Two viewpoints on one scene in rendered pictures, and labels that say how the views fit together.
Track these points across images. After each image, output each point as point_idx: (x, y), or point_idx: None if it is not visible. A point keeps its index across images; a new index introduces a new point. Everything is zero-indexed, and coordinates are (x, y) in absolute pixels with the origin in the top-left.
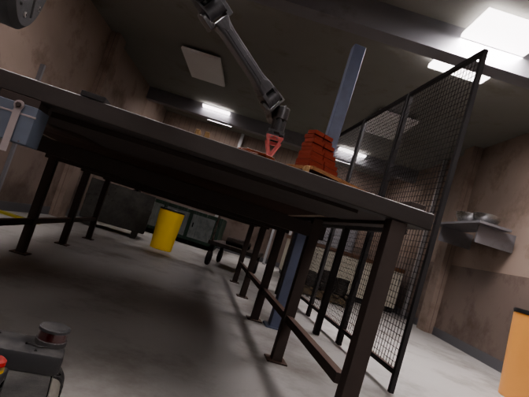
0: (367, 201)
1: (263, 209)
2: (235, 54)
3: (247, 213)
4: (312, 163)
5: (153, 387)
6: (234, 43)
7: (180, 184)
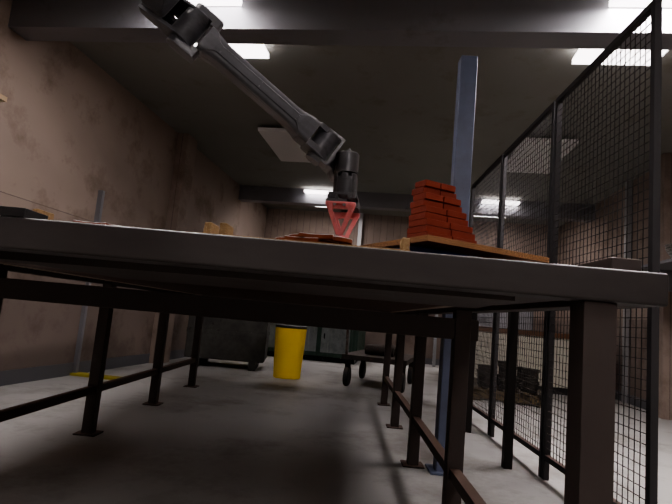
0: (526, 278)
1: (376, 315)
2: (244, 88)
3: (354, 324)
4: (431, 230)
5: None
6: (236, 70)
7: (250, 305)
